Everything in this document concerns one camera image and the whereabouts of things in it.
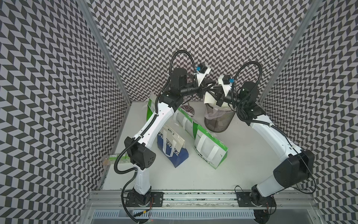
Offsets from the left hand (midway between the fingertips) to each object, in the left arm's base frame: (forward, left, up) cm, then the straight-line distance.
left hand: (215, 83), depth 66 cm
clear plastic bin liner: (-1, -1, -19) cm, 19 cm away
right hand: (0, +3, -4) cm, 5 cm away
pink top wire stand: (+19, +12, -40) cm, 46 cm away
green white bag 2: (-19, +2, -29) cm, 35 cm away
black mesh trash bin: (0, -6, -30) cm, 31 cm away
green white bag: (-6, +14, -23) cm, 27 cm away
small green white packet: (-22, +58, -37) cm, 73 cm away
